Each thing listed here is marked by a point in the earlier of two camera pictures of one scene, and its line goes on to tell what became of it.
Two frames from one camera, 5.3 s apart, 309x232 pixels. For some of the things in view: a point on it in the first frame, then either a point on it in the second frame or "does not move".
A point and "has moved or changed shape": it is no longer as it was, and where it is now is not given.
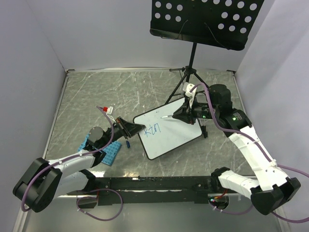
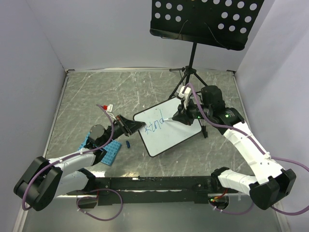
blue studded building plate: (111, 151) does not move
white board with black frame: (163, 133) has moved or changed shape
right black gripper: (185, 114) to (185, 118)
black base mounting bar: (159, 190) does not move
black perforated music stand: (227, 23) does not move
